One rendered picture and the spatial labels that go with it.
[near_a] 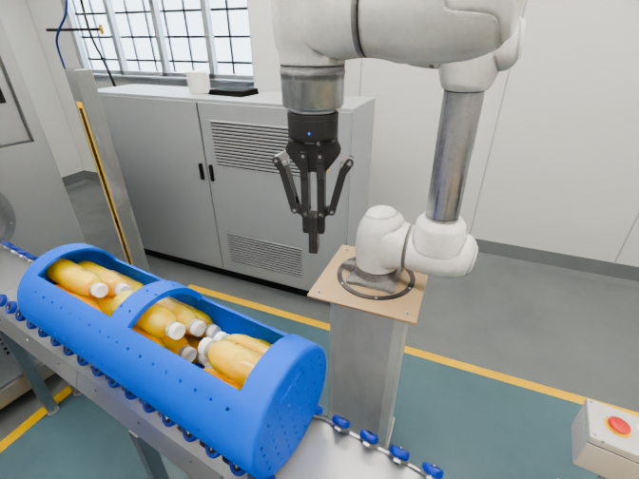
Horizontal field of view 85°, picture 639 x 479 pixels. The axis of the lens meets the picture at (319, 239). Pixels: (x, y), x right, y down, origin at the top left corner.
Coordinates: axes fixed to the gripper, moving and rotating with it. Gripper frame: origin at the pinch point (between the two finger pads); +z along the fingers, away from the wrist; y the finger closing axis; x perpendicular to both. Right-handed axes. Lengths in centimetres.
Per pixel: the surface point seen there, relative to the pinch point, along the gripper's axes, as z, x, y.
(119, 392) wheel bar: 56, -3, 56
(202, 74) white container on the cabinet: -9, -203, 110
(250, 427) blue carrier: 31.7, 16.8, 9.3
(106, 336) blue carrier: 31, 0, 50
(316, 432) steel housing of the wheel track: 56, 1, 0
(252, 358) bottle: 28.6, 4.1, 12.6
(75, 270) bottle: 28, -20, 73
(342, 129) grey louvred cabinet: 15, -154, 7
